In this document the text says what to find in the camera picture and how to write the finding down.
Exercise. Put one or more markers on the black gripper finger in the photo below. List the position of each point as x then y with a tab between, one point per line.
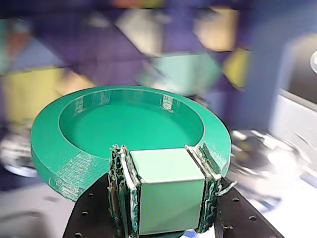
237	213
94	210

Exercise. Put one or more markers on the green round 3D-printed tray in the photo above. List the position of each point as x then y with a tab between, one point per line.
128	124

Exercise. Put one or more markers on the steel toy pot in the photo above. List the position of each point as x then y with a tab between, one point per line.
272	168

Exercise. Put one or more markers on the grey desk divider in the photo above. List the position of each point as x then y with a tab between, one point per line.
297	121

